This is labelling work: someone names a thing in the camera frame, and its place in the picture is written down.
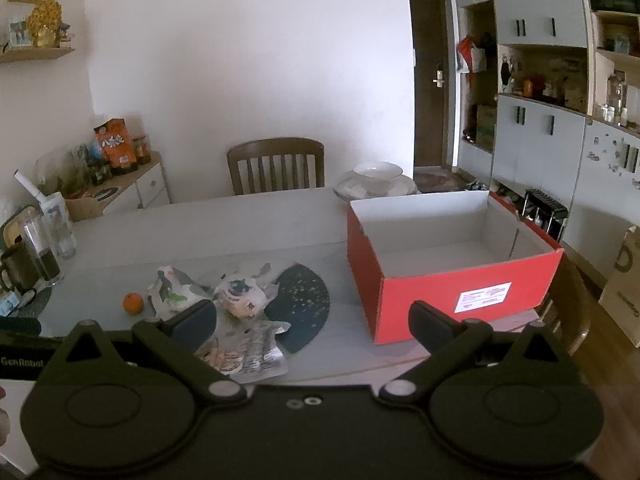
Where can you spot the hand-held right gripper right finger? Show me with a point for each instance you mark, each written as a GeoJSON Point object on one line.
{"type": "Point", "coordinates": [427, 322]}

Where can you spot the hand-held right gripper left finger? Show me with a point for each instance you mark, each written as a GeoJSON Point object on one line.
{"type": "Point", "coordinates": [197, 320]}

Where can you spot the red cardboard box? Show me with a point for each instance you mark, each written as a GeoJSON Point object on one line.
{"type": "Point", "coordinates": [425, 305]}

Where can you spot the green white snack packet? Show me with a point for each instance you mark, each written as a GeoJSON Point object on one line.
{"type": "Point", "coordinates": [172, 292]}

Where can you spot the cookie print snack packet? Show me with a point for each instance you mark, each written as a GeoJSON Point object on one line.
{"type": "Point", "coordinates": [225, 359]}

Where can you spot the white blue-print snack packet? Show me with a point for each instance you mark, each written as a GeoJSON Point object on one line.
{"type": "Point", "coordinates": [240, 295]}

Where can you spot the orange tangerine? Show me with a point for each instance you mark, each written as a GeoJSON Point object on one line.
{"type": "Point", "coordinates": [133, 304]}

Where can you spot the silver striped snack packet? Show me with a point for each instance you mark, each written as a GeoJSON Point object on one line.
{"type": "Point", "coordinates": [260, 352]}

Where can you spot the grey glass-topped desktop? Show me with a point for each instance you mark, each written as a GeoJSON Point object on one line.
{"type": "Point", "coordinates": [200, 230]}

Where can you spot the person's left hand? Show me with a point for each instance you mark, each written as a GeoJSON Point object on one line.
{"type": "Point", "coordinates": [2, 422]}

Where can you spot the grey round placemat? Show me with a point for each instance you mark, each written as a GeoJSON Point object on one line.
{"type": "Point", "coordinates": [42, 300]}

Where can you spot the dark mug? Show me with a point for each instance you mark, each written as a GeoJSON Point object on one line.
{"type": "Point", "coordinates": [17, 267]}

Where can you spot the dark speckled placemat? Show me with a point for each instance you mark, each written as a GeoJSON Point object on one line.
{"type": "Point", "coordinates": [300, 305]}

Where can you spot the white plate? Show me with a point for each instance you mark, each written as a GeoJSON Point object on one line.
{"type": "Point", "coordinates": [375, 197]}

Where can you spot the printed clear glass cup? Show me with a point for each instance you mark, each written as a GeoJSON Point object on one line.
{"type": "Point", "coordinates": [62, 225]}

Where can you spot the white side cabinet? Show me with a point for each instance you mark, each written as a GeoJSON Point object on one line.
{"type": "Point", "coordinates": [150, 185]}

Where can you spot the patterned doormat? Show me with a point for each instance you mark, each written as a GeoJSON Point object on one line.
{"type": "Point", "coordinates": [445, 180]}

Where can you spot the wooden round-back chair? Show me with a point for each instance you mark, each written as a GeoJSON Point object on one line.
{"type": "Point", "coordinates": [570, 300]}

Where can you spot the stack of white dishes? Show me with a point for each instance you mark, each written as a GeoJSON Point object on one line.
{"type": "Point", "coordinates": [350, 185]}

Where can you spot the white bowl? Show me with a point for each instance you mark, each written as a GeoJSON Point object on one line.
{"type": "Point", "coordinates": [377, 170]}

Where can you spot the black metal rack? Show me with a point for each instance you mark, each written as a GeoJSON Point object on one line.
{"type": "Point", "coordinates": [545, 210]}

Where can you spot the group of small bottles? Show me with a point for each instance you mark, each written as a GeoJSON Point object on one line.
{"type": "Point", "coordinates": [95, 165]}

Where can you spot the wooden slat-back chair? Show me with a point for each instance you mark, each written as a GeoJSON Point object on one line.
{"type": "Point", "coordinates": [275, 147]}

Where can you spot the orange snack bag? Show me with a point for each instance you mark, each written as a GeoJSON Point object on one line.
{"type": "Point", "coordinates": [117, 147]}

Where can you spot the brown paper bag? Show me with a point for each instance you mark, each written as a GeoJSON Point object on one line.
{"type": "Point", "coordinates": [622, 290]}

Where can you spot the cardboard box in cabinet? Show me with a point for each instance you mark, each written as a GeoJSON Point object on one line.
{"type": "Point", "coordinates": [485, 127]}

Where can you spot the silver door lock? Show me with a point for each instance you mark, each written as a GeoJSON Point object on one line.
{"type": "Point", "coordinates": [438, 76]}

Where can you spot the stuffed toy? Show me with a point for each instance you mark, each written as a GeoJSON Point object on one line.
{"type": "Point", "coordinates": [507, 67]}

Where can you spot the red hanging bag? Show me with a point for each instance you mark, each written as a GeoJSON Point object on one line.
{"type": "Point", "coordinates": [470, 55]}

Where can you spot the brown door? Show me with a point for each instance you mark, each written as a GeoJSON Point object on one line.
{"type": "Point", "coordinates": [427, 35]}

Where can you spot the golden ornament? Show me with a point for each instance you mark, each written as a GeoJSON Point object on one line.
{"type": "Point", "coordinates": [44, 25]}

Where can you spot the wooden wall shelf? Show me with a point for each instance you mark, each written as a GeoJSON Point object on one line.
{"type": "Point", "coordinates": [35, 54]}

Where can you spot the small photo frame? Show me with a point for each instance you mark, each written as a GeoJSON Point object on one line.
{"type": "Point", "coordinates": [18, 34]}

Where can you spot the white wall cabinet unit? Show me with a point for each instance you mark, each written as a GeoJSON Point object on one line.
{"type": "Point", "coordinates": [540, 10]}

